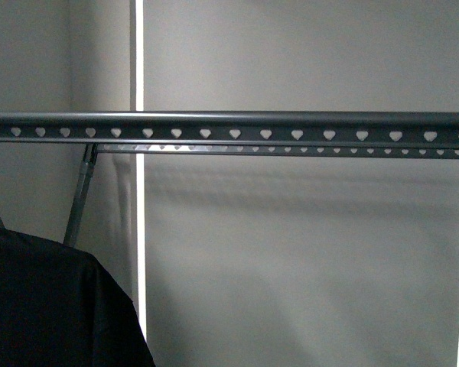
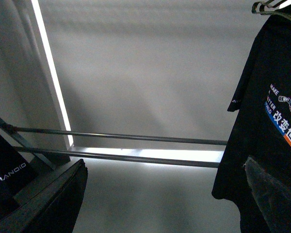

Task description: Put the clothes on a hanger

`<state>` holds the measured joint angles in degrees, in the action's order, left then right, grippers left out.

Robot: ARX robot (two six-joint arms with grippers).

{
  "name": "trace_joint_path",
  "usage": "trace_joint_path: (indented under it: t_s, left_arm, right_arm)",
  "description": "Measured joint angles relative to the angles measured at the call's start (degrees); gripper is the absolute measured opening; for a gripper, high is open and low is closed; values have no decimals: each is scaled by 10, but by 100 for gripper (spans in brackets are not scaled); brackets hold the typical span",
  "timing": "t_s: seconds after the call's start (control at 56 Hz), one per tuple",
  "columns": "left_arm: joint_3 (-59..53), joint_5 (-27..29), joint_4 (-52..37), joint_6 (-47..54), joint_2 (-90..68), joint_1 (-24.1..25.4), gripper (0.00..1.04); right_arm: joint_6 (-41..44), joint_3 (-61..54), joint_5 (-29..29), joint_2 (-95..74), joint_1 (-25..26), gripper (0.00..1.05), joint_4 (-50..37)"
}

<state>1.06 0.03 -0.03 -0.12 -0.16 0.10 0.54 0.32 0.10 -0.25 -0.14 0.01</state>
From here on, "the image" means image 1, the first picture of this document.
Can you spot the black t-shirt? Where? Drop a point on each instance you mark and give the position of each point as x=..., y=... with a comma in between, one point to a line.
x=60, y=307

